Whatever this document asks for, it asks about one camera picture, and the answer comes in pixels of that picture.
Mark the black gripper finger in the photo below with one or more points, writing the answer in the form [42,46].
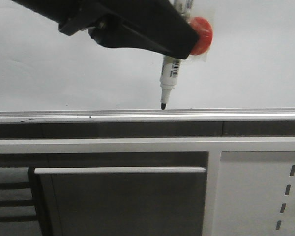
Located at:
[152,25]

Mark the white black-tip whiteboard marker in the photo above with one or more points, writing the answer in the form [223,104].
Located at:
[171,66]

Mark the white metal pegboard rack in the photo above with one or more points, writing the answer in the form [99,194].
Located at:
[250,186]

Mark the white whiteboard with aluminium frame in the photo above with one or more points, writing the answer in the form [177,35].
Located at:
[247,74]

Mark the white horizontal rail bar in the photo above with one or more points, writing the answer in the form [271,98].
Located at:
[115,170]

